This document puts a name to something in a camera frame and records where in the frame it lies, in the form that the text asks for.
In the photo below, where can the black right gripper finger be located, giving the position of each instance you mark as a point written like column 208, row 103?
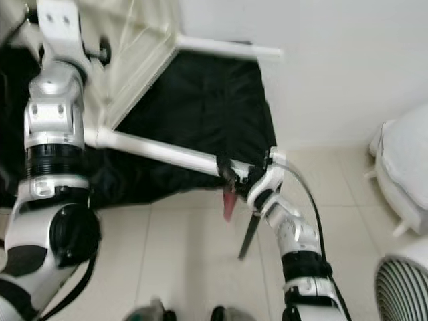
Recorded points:
column 229, row 172

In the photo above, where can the white plastic children table top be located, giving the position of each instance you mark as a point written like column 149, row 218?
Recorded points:
column 134, row 40

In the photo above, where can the white plastic table leg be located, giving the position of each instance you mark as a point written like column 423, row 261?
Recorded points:
column 231, row 47
column 160, row 150

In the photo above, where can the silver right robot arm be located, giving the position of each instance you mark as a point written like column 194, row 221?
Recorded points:
column 297, row 234

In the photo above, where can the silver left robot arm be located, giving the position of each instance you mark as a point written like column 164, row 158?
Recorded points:
column 53, row 160

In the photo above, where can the black table cloth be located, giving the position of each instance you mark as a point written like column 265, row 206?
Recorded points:
column 194, row 107

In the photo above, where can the grey robot right foot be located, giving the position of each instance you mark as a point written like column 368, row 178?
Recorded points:
column 227, row 314

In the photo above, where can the grey robot foot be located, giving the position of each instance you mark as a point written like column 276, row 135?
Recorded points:
column 227, row 314
column 150, row 311

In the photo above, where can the grey robot left foot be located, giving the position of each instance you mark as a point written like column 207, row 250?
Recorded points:
column 150, row 311

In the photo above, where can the white round floor fan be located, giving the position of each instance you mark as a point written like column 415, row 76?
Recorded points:
column 404, row 284

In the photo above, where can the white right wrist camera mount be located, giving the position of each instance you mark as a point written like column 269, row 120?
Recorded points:
column 267, row 177

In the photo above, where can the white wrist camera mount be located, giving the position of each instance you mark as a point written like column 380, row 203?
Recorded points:
column 60, row 23
column 267, row 177

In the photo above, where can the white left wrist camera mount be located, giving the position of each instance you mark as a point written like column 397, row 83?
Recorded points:
column 60, row 23

